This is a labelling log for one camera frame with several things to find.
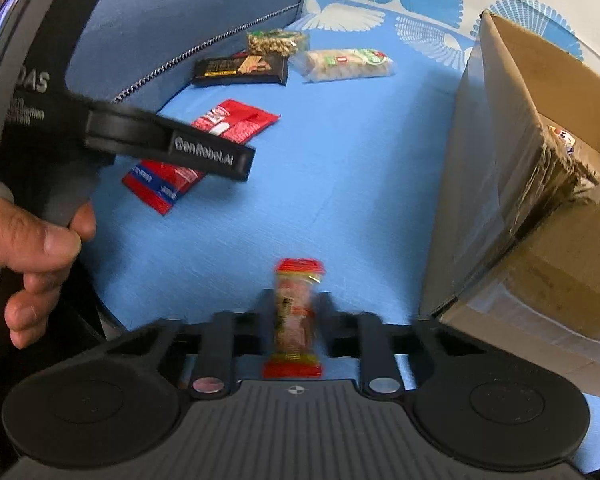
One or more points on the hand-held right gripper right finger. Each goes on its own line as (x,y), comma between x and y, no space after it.
(326,312)

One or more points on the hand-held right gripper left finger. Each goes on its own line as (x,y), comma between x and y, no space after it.
(266,310)

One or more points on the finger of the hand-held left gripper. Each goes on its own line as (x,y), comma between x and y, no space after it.
(180,147)

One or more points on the red-ended nut bar packet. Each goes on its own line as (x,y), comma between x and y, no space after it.
(294,320)

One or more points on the large red snack packet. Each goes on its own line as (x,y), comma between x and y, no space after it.
(235,122)

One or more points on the black snack bar packet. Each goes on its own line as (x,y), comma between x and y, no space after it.
(240,67)

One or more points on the green peanut snack packet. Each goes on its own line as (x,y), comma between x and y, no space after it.
(275,42)

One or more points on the white and green snack packet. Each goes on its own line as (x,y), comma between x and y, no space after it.
(345,64)

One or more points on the brown cardboard box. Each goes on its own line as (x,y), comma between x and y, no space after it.
(530,220)

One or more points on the person's left hand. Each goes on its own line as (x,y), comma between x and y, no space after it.
(25,240)

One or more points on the blue denim cushion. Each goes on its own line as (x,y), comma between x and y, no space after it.
(180,15)

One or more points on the blue fan-print bed sheet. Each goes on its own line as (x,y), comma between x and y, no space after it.
(340,180)

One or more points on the white and purple snack packet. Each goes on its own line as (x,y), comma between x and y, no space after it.
(564,141)

